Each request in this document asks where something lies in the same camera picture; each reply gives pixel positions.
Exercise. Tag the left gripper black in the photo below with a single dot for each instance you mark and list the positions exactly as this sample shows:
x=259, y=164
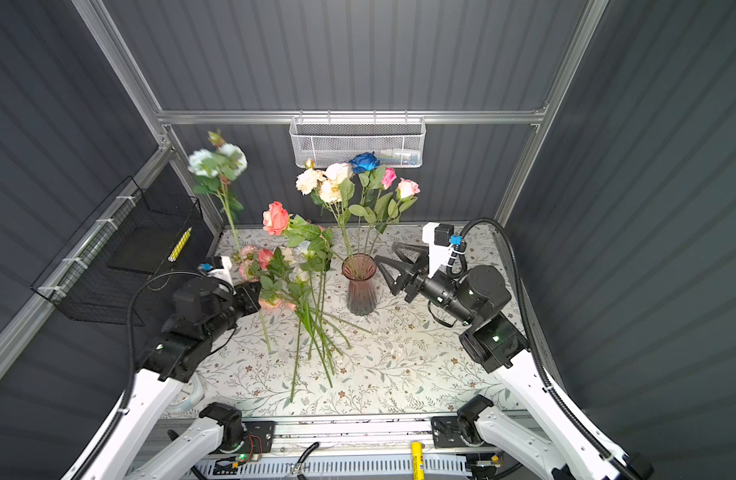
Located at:
x=248, y=296

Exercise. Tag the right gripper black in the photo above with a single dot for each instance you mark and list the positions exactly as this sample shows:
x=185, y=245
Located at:
x=416, y=268

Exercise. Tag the coral red rose stem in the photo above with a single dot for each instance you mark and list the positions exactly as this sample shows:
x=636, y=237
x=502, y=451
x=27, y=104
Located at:
x=284, y=228

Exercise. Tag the light pink rose stem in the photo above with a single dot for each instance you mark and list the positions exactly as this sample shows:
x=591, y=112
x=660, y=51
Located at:
x=390, y=206

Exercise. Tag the magenta rose stem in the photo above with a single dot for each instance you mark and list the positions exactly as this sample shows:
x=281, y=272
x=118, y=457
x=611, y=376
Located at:
x=387, y=192

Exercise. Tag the blue rose stem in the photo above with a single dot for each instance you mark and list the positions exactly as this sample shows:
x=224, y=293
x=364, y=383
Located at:
x=366, y=167

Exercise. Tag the white peony flower stem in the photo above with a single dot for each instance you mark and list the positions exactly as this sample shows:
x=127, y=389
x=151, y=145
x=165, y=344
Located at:
x=323, y=191

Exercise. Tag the cream pink rose stem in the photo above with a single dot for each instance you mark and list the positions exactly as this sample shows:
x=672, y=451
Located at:
x=342, y=174

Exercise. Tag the white green peony stem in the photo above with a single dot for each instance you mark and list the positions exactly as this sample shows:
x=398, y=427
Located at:
x=215, y=170

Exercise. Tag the bundle of artificial flowers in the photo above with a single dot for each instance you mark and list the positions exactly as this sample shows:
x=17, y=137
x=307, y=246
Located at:
x=307, y=349

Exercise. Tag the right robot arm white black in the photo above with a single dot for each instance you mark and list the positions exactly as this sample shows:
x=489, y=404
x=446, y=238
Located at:
x=570, y=445

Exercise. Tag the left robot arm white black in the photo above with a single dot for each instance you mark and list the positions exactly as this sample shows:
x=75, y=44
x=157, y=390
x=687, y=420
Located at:
x=206, y=308

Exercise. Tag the pink glass vase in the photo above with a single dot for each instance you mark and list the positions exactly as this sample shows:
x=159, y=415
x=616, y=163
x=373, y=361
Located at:
x=359, y=270

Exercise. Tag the yellow marker in black basket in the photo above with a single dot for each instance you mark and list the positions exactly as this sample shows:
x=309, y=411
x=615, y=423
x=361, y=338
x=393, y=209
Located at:
x=179, y=246

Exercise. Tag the floral patterned table mat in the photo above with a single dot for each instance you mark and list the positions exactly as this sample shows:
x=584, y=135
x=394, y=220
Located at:
x=409, y=364

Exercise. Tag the small white clock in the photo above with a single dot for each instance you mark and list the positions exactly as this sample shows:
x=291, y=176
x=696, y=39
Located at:
x=190, y=396

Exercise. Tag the bottle in white basket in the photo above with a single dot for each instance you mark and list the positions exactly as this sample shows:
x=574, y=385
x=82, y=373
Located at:
x=410, y=158

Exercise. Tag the yellow tool at front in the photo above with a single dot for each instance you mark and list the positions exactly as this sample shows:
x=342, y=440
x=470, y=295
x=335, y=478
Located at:
x=417, y=461

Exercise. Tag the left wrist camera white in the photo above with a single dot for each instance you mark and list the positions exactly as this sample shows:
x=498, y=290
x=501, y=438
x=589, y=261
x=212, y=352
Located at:
x=218, y=268

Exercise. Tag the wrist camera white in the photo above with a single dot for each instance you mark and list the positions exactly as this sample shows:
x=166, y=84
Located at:
x=218, y=268
x=444, y=247

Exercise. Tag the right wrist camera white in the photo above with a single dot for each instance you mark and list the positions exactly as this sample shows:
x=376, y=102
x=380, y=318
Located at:
x=444, y=247

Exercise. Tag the black wire basket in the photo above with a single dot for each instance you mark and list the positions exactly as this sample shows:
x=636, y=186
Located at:
x=126, y=246

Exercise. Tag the white wire mesh basket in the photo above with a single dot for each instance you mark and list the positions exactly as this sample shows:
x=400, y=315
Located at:
x=331, y=140

